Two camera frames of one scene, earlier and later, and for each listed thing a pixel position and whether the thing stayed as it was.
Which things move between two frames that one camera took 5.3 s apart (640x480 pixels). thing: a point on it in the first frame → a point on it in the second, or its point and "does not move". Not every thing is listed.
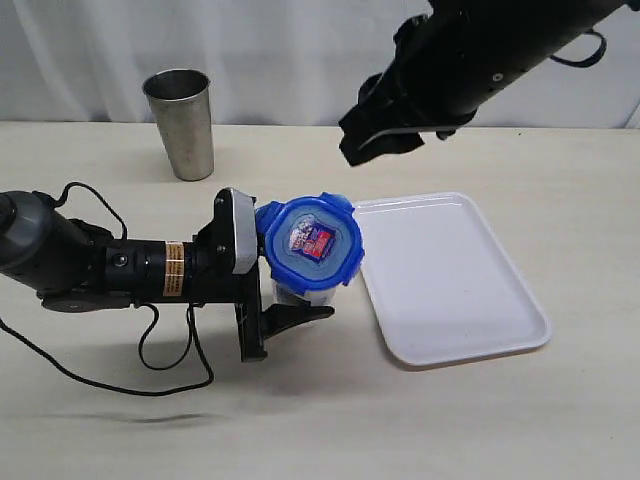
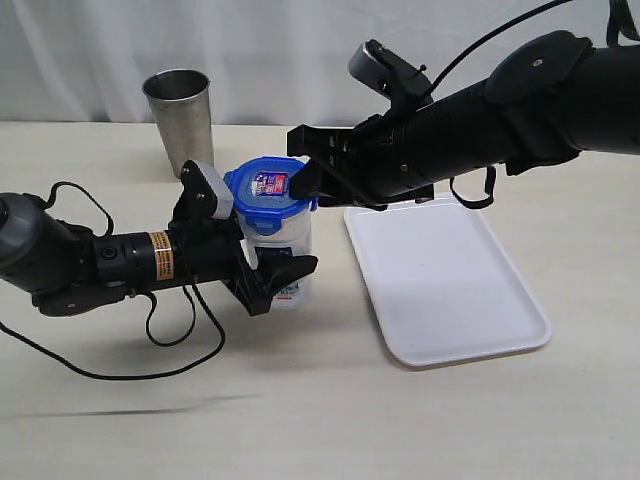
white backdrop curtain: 283,62 does not move
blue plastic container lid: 311,242 → 261,192
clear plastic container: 281,294 → 295,233
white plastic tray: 443,283 does not move
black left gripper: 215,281 → 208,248
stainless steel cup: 180,101 does not move
